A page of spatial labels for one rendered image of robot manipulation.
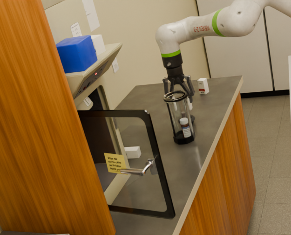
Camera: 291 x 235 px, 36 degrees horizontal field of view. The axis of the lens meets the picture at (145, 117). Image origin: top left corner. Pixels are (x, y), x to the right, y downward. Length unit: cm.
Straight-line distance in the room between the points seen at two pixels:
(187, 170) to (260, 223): 126
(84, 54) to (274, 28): 317
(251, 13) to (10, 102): 90
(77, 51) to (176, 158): 75
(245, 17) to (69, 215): 95
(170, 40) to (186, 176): 62
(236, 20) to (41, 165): 86
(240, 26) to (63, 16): 64
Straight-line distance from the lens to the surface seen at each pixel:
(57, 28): 152
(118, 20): 290
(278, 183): 336
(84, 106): 165
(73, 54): 142
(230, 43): 453
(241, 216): 267
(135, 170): 139
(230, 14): 171
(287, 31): 443
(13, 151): 159
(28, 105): 145
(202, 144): 201
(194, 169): 184
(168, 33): 203
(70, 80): 142
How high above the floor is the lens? 189
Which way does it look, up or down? 23 degrees down
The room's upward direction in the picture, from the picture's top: 15 degrees counter-clockwise
